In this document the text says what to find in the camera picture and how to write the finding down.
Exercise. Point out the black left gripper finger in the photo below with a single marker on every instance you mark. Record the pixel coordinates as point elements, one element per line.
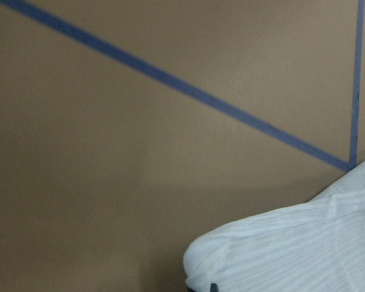
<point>213,287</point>

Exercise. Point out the light blue button-up shirt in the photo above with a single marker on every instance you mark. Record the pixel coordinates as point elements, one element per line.
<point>315,246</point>

